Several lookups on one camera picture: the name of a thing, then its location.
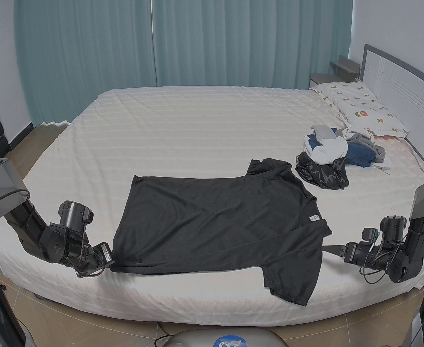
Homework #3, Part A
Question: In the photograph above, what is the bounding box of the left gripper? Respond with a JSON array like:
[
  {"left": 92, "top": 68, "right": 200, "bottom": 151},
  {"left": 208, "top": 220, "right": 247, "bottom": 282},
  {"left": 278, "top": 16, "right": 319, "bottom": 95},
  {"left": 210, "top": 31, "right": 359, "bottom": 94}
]
[{"left": 87, "top": 242, "right": 115, "bottom": 271}]

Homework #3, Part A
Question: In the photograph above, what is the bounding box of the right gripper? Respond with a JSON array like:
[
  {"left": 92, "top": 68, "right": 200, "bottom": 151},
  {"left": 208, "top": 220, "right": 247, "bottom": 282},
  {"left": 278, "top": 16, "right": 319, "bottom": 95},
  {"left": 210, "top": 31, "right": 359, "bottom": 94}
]
[{"left": 340, "top": 242, "right": 375, "bottom": 269}]

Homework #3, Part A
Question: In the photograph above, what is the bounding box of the black T-shirt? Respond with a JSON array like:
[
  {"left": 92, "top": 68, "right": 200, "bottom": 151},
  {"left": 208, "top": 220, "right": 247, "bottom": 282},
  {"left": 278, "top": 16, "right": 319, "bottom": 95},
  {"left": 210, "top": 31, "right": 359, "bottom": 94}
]
[{"left": 111, "top": 159, "right": 333, "bottom": 307}]

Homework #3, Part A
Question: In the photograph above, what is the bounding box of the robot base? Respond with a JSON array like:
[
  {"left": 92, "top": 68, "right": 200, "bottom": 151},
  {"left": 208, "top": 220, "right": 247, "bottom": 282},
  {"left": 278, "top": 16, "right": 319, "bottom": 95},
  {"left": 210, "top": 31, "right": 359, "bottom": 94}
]
[{"left": 171, "top": 329, "right": 283, "bottom": 347}]

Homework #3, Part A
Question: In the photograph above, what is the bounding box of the pile of clothes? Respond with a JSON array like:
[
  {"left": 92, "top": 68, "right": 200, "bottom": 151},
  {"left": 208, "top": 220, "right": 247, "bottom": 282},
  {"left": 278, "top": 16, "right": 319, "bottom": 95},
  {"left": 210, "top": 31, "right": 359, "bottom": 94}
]
[{"left": 303, "top": 124, "right": 393, "bottom": 175}]

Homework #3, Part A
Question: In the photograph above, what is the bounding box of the bed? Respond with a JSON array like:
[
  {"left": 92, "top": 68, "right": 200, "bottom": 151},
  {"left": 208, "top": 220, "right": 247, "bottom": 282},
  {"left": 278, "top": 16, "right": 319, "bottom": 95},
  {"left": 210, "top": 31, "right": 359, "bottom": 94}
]
[{"left": 0, "top": 44, "right": 424, "bottom": 330}]

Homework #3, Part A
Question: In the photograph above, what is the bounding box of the black satin garment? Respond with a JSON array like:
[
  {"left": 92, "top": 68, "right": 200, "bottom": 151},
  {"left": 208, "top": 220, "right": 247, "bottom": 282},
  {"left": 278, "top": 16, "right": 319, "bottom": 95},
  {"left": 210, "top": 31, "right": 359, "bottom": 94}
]
[{"left": 295, "top": 152, "right": 350, "bottom": 191}]

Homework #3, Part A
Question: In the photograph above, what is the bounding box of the white printed pillow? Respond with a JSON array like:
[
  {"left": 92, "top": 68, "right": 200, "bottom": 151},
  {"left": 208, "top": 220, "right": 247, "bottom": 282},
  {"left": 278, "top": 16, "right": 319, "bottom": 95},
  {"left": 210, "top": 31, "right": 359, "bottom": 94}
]
[{"left": 310, "top": 82, "right": 411, "bottom": 139}]

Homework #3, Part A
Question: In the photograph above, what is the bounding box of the grey bedside table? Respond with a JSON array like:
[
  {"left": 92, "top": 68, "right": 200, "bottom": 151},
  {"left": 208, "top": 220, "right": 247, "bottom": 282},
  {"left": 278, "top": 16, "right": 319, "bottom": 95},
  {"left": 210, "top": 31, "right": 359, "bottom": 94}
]
[{"left": 310, "top": 55, "right": 361, "bottom": 89}]

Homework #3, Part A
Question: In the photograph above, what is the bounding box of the blue-green curtain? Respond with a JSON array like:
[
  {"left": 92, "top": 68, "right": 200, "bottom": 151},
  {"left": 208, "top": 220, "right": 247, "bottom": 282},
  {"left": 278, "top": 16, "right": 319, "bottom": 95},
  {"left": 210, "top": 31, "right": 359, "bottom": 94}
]
[
  {"left": 150, "top": 0, "right": 354, "bottom": 92},
  {"left": 13, "top": 0, "right": 158, "bottom": 128}
]

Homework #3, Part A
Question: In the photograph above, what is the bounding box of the black cable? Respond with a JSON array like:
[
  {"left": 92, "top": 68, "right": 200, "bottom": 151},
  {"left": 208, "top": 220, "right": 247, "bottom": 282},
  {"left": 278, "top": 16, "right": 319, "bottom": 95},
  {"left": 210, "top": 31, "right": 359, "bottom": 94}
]
[
  {"left": 359, "top": 262, "right": 394, "bottom": 276},
  {"left": 75, "top": 262, "right": 106, "bottom": 278}
]

